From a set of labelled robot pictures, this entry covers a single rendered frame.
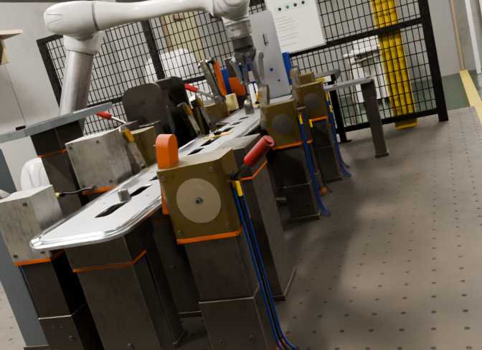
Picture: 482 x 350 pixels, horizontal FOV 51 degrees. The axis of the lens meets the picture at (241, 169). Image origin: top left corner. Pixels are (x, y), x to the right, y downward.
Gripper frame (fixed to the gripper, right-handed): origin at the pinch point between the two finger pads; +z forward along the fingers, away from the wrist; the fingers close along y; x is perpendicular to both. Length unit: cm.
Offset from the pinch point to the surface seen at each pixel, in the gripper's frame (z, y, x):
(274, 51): -12.3, 4.2, 26.6
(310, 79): 1.8, 16.3, 23.4
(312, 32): -16, 16, 54
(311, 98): 5.6, 21.0, -8.6
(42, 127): -10, -27, -82
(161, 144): -4, 15, -107
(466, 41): 60, 152, 736
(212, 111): 2.7, -16.9, -3.0
